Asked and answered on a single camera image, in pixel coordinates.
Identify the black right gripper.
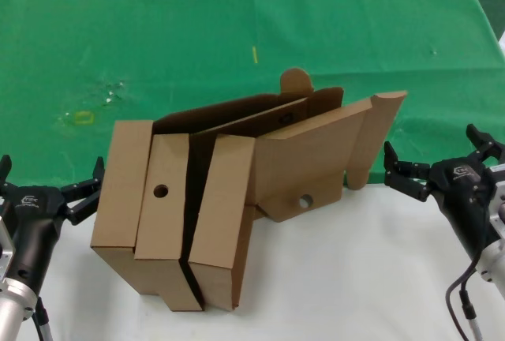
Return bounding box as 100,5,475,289
383,122,501,262

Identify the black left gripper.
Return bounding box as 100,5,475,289
0,154,106,293

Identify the small brown cardboard mailer box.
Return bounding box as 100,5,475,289
187,90,408,311

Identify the large open cardboard box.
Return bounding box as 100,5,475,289
89,67,344,313

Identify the clear plastic scrap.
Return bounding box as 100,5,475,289
100,78,129,105

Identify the green table cloth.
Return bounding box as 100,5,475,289
0,0,505,189

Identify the grey right wrist camera bracket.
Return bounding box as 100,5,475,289
490,162,505,239

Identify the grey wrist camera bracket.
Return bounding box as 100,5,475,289
0,214,16,279
490,162,505,239

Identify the grey left wrist camera bracket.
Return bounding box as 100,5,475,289
0,214,16,279

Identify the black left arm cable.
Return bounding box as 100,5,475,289
33,296,54,341

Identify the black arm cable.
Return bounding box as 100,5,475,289
445,249,490,341
33,296,54,341

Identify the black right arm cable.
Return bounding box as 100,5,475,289
445,249,490,341

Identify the grey cable with black connector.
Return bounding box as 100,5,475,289
458,289,481,341

